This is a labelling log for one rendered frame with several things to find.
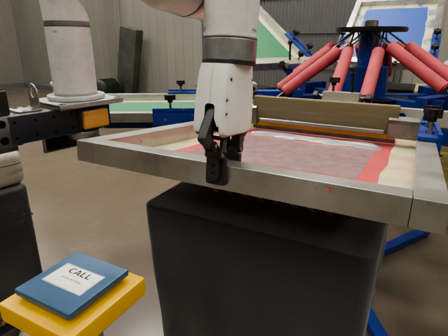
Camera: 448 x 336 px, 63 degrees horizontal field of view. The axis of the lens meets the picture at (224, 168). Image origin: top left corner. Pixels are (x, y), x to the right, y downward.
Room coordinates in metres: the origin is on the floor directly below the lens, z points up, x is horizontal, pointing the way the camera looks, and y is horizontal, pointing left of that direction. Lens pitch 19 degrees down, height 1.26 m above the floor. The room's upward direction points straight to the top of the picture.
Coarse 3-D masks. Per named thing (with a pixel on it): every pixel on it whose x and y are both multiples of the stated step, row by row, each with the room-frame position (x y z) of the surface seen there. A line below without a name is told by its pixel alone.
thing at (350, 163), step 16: (304, 144) 0.89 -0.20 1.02; (320, 144) 0.90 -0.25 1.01; (384, 144) 0.95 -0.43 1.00; (272, 160) 0.69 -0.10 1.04; (288, 160) 0.70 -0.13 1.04; (304, 160) 0.70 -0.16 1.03; (320, 160) 0.71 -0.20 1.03; (336, 160) 0.72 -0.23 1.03; (352, 160) 0.72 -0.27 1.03; (368, 160) 0.73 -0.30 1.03; (384, 160) 0.74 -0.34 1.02; (336, 176) 0.59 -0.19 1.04; (352, 176) 0.59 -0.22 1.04; (368, 176) 0.60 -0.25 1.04
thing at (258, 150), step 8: (248, 136) 0.98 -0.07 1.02; (256, 136) 0.98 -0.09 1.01; (264, 136) 0.99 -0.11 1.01; (312, 136) 1.03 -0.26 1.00; (200, 144) 0.83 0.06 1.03; (248, 144) 0.86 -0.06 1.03; (256, 144) 0.86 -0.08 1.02; (264, 144) 0.86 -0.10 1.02; (272, 144) 0.87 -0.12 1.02; (280, 144) 0.87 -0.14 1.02; (288, 144) 0.88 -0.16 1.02; (296, 144) 0.88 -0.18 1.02; (184, 152) 0.73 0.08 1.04; (192, 152) 0.73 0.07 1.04; (200, 152) 0.74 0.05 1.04; (248, 152) 0.76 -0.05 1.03; (256, 152) 0.76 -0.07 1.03; (264, 152) 0.77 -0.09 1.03; (272, 152) 0.77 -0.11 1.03; (280, 152) 0.77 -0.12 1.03; (248, 160) 0.68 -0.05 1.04; (256, 160) 0.69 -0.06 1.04; (264, 160) 0.69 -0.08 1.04
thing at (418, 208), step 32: (160, 128) 0.82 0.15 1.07; (192, 128) 0.91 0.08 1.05; (96, 160) 0.61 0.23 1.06; (128, 160) 0.58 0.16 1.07; (160, 160) 0.55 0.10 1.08; (192, 160) 0.52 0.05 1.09; (416, 160) 0.59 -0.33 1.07; (256, 192) 0.47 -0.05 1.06; (288, 192) 0.45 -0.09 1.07; (320, 192) 0.43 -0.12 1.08; (352, 192) 0.41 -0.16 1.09; (384, 192) 0.40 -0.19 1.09; (416, 192) 0.40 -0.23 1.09; (416, 224) 0.38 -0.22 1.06
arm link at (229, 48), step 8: (208, 40) 0.51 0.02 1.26; (216, 40) 0.50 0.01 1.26; (224, 40) 0.50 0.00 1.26; (232, 40) 0.50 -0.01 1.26; (240, 40) 0.50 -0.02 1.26; (248, 40) 0.50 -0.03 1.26; (208, 48) 0.51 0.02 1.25; (216, 48) 0.50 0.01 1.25; (224, 48) 0.50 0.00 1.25; (232, 48) 0.50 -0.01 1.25; (240, 48) 0.50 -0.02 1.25; (248, 48) 0.50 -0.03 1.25; (256, 48) 0.52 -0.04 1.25; (208, 56) 0.51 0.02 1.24; (216, 56) 0.50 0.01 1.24; (224, 56) 0.49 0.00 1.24; (232, 56) 0.49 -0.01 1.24; (240, 56) 0.50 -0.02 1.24; (248, 56) 0.50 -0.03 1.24; (256, 56) 0.53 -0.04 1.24
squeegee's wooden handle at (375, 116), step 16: (256, 96) 1.12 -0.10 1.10; (272, 96) 1.11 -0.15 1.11; (272, 112) 1.08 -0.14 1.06; (288, 112) 1.06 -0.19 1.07; (304, 112) 1.04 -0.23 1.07; (320, 112) 1.02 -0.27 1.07; (336, 112) 1.00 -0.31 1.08; (352, 112) 0.98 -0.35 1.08; (368, 112) 0.96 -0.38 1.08; (384, 112) 0.94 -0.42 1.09; (368, 128) 0.95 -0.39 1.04; (384, 128) 0.94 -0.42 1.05
